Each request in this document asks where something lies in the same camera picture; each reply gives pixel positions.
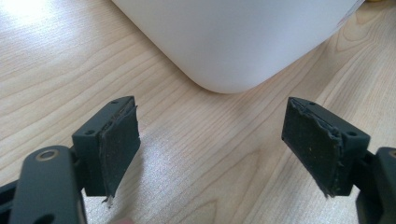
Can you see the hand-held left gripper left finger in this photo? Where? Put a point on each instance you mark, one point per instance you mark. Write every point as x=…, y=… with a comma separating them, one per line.
x=107, y=149

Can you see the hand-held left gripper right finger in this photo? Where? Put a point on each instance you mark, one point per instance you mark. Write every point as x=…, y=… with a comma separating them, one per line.
x=320, y=146

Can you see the white plastic container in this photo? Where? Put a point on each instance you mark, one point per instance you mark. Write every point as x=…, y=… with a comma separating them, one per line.
x=236, y=40

